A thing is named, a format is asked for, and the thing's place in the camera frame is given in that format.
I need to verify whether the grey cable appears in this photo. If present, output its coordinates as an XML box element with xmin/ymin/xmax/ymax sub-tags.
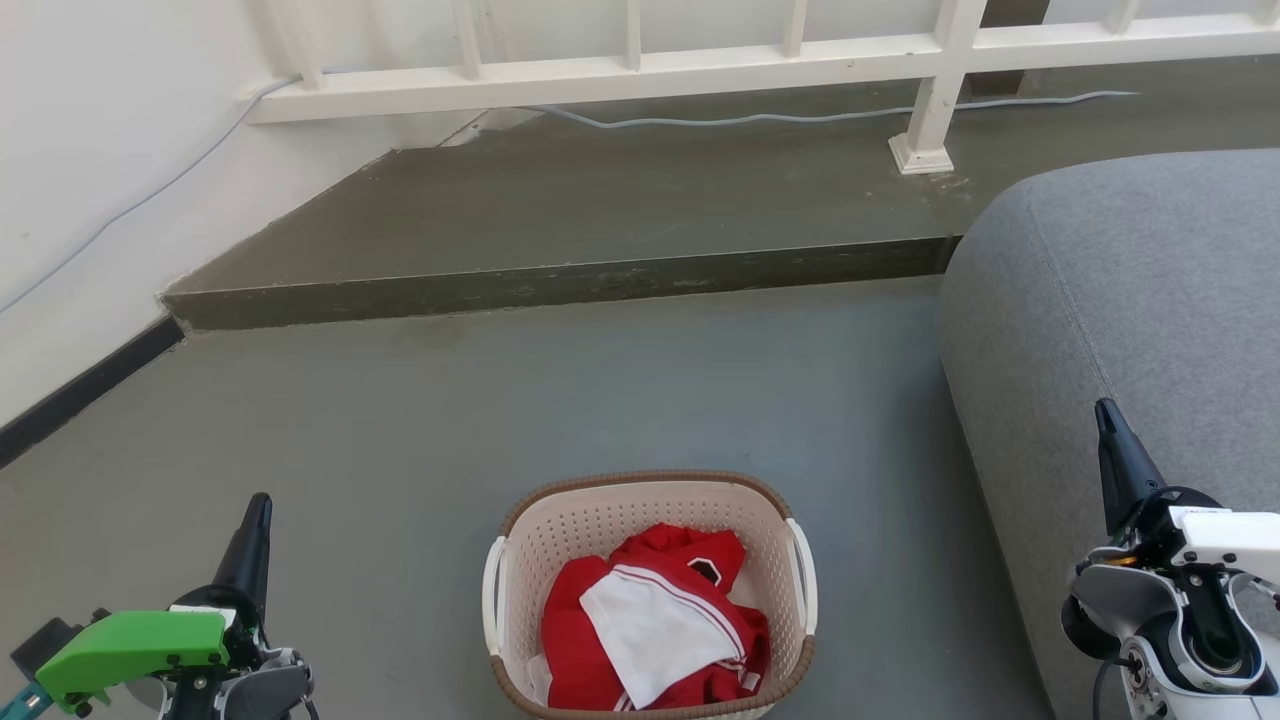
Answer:
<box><xmin>525</xmin><ymin>89</ymin><xmax>1141</xmax><ymax>132</ymax></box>
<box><xmin>0</xmin><ymin>74</ymin><xmax>301</xmax><ymax>317</ymax></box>

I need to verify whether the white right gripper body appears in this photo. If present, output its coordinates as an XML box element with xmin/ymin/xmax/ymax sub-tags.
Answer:
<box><xmin>1106</xmin><ymin>487</ymin><xmax>1280</xmax><ymax>591</ymax></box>

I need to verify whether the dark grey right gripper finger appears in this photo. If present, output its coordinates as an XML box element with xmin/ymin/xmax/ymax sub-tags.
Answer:
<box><xmin>1094</xmin><ymin>399</ymin><xmax>1169</xmax><ymax>538</ymax></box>

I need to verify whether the red and white garment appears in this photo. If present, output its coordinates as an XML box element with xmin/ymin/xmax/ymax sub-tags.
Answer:
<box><xmin>540</xmin><ymin>523</ymin><xmax>772</xmax><ymax>713</ymax></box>

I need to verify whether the grey fabric sofa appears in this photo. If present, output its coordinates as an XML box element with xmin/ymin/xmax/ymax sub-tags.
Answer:
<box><xmin>937</xmin><ymin>148</ymin><xmax>1280</xmax><ymax>720</ymax></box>

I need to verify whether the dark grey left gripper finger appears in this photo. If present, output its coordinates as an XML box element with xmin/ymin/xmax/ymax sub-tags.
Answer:
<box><xmin>208</xmin><ymin>493</ymin><xmax>274</xmax><ymax>613</ymax></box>

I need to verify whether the teal plastic bracket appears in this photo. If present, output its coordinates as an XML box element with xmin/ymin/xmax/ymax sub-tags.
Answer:
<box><xmin>0</xmin><ymin>680</ymin><xmax>49</xmax><ymax>720</ymax></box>

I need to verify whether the beige perforated laundry basket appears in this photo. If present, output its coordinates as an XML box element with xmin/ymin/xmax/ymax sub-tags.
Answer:
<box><xmin>482</xmin><ymin>470</ymin><xmax>819</xmax><ymax>720</ymax></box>

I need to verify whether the black baseboard strip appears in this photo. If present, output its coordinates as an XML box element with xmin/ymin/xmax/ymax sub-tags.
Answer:
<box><xmin>0</xmin><ymin>315</ymin><xmax>187</xmax><ymax>470</ymax></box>

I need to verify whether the white railing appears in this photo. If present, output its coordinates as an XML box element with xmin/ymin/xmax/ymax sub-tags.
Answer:
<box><xmin>240</xmin><ymin>0</ymin><xmax>1280</xmax><ymax>177</ymax></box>

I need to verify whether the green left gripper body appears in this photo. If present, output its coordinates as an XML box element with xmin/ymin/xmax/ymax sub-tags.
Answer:
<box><xmin>10</xmin><ymin>586</ymin><xmax>267</xmax><ymax>717</ymax></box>

